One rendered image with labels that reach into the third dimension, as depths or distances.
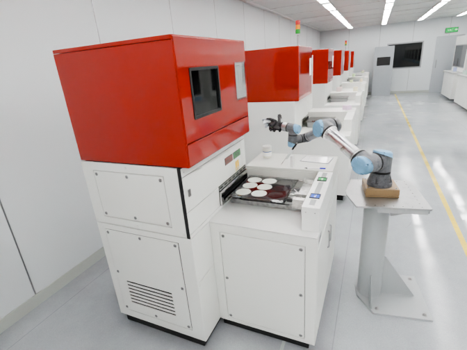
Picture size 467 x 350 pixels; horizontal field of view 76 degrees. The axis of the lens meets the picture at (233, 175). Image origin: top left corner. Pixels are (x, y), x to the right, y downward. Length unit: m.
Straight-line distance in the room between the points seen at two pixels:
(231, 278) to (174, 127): 1.01
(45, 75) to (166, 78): 1.56
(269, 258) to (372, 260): 0.86
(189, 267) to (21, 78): 1.82
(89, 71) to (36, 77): 1.10
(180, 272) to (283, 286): 0.60
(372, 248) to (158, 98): 1.68
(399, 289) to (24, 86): 3.09
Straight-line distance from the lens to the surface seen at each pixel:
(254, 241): 1.72
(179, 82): 1.39
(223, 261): 1.90
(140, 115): 1.54
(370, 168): 1.95
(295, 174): 2.14
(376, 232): 2.23
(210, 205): 1.79
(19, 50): 2.75
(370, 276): 2.42
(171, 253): 1.79
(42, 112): 2.77
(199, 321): 2.02
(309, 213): 1.61
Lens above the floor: 1.68
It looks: 20 degrees down
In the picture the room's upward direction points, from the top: 5 degrees counter-clockwise
